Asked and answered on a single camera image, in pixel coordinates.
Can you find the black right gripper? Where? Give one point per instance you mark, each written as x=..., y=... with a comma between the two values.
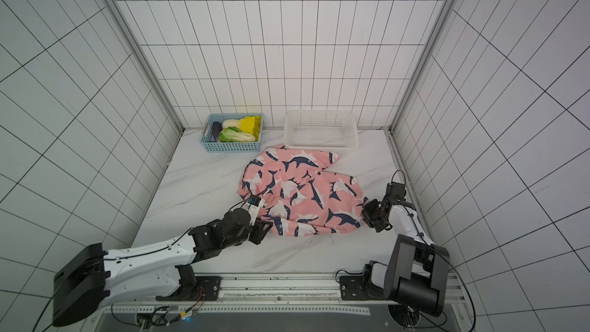
x=373, y=214

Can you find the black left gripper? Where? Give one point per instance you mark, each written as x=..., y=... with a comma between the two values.
x=259, y=234

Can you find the pink shark print shorts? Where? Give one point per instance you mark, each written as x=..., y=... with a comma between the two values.
x=301, y=196

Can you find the white perforated plastic basket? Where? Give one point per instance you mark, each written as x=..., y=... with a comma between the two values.
x=321, y=130

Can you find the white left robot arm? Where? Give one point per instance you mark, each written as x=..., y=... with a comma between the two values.
x=97, y=278

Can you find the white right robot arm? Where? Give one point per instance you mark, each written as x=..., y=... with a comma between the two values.
x=417, y=271

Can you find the blue plastic basket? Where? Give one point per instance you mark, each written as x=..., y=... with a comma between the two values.
x=210, y=145

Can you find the green napa cabbage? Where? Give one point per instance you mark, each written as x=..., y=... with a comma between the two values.
x=235, y=135

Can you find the white radish toy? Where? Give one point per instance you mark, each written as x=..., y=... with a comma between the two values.
x=232, y=123

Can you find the purple eggplant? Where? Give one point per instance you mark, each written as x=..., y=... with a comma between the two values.
x=216, y=130

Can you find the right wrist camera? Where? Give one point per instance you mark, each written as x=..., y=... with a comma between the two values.
x=396, y=191

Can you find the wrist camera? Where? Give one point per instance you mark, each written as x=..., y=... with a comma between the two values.
x=254, y=205
x=396, y=191

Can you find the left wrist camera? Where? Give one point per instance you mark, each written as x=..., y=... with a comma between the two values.
x=254, y=205

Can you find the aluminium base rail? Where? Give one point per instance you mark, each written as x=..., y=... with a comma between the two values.
x=285, y=288

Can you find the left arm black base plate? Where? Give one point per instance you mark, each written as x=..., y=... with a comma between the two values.
x=200, y=289

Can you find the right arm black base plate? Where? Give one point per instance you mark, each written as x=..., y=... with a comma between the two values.
x=352, y=289

